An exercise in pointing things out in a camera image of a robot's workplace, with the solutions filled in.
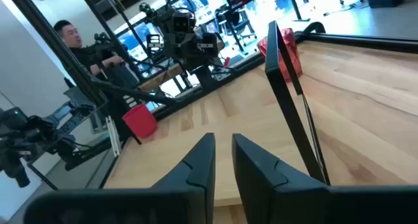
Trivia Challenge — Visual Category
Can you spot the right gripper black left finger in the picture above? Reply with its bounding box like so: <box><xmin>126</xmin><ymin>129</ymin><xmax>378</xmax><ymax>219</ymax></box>
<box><xmin>24</xmin><ymin>133</ymin><xmax>217</xmax><ymax>224</ymax></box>

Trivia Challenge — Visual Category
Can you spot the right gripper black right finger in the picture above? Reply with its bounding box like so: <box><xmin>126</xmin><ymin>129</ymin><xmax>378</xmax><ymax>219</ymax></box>
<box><xmin>232</xmin><ymin>133</ymin><xmax>418</xmax><ymax>224</ymax></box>

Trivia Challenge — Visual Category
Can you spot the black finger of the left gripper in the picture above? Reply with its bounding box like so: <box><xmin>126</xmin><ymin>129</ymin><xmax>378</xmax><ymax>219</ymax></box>
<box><xmin>197</xmin><ymin>32</ymin><xmax>219</xmax><ymax>59</ymax></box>
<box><xmin>146</xmin><ymin>33</ymin><xmax>163</xmax><ymax>60</ymax></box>

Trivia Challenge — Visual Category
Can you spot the smooth red plastic cup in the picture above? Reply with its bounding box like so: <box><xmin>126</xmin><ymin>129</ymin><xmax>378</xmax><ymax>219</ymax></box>
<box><xmin>122</xmin><ymin>103</ymin><xmax>158</xmax><ymax>139</ymax></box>

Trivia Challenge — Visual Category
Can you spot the red ribbed glass cup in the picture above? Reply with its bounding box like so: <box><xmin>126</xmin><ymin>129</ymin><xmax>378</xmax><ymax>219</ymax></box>
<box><xmin>257</xmin><ymin>27</ymin><xmax>304</xmax><ymax>84</ymax></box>

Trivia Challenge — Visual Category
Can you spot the black office chair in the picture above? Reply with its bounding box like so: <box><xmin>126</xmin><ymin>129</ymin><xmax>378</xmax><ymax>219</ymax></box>
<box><xmin>214</xmin><ymin>7</ymin><xmax>259</xmax><ymax>54</ymax></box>

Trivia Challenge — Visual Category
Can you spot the person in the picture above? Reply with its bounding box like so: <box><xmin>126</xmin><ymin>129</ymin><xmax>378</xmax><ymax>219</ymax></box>
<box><xmin>53</xmin><ymin>19</ymin><xmax>140</xmax><ymax>89</ymax></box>

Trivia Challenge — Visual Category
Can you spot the wooden cutting board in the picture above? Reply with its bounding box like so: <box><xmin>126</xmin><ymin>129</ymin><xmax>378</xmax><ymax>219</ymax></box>
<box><xmin>265</xmin><ymin>20</ymin><xmax>331</xmax><ymax>186</ymax></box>

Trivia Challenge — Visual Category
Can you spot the black rig upright post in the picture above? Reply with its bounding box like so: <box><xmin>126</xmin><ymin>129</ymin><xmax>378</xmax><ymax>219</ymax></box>
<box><xmin>1</xmin><ymin>0</ymin><xmax>110</xmax><ymax>108</ymax></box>

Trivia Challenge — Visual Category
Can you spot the black aluminium table frame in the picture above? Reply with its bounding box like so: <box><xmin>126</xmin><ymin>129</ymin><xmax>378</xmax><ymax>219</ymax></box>
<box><xmin>97</xmin><ymin>21</ymin><xmax>418</xmax><ymax>189</ymax></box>

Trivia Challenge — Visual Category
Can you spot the black camera rig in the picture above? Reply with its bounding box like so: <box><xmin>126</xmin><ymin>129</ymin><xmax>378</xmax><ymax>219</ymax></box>
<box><xmin>0</xmin><ymin>101</ymin><xmax>114</xmax><ymax>189</ymax></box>

